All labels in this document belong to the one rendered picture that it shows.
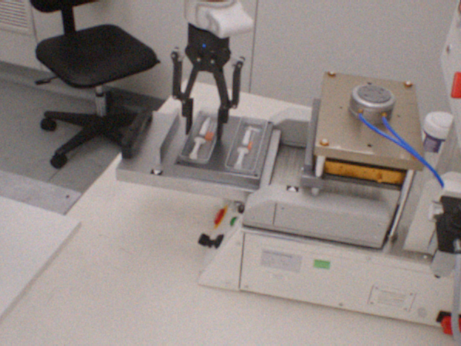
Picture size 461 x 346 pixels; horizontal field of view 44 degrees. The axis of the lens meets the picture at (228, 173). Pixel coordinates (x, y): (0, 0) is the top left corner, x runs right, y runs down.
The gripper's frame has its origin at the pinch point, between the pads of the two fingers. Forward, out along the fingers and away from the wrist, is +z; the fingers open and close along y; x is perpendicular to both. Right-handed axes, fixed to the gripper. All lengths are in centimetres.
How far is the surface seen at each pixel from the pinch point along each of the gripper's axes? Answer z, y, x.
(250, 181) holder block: 5.2, -11.2, 10.0
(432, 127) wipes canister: 15, -51, -36
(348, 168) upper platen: -1.6, -28.0, 10.3
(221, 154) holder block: 4.2, -4.4, 4.3
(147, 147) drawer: 6.8, 11.1, 2.8
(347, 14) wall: 31, -30, -144
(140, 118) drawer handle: 2.9, 13.6, -1.4
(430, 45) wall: 37, -66, -139
